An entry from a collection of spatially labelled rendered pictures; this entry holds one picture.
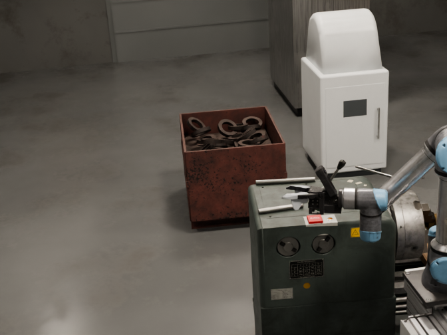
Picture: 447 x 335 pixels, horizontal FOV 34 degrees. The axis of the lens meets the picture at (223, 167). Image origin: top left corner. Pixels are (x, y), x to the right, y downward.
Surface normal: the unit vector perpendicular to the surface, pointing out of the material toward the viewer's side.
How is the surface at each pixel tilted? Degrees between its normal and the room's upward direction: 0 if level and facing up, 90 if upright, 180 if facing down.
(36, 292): 0
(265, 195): 0
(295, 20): 90
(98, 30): 90
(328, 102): 90
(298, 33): 90
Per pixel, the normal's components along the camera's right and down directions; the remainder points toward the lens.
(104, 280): -0.06, -0.92
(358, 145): 0.14, 0.37
